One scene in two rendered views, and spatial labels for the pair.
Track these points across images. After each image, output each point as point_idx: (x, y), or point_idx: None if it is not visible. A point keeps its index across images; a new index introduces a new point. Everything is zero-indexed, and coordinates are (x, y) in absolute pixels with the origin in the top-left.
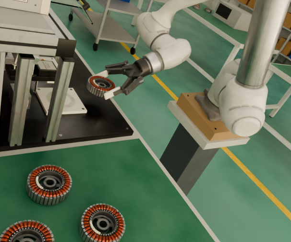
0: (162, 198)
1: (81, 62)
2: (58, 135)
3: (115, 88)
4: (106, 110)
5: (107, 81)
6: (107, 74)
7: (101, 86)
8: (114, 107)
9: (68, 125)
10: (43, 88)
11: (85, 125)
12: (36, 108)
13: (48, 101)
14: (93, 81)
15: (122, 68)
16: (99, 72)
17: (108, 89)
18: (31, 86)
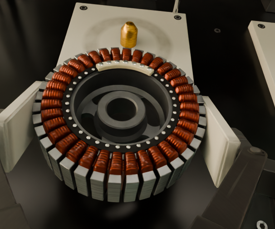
0: None
1: None
2: None
3: (11, 106)
4: (39, 168)
5: (141, 143)
6: (221, 171)
7: (104, 96)
8: (46, 222)
9: (21, 31)
10: (182, 26)
11: None
12: (105, 3)
13: (122, 18)
14: (132, 62)
15: (198, 218)
16: (237, 131)
17: (54, 99)
18: (199, 21)
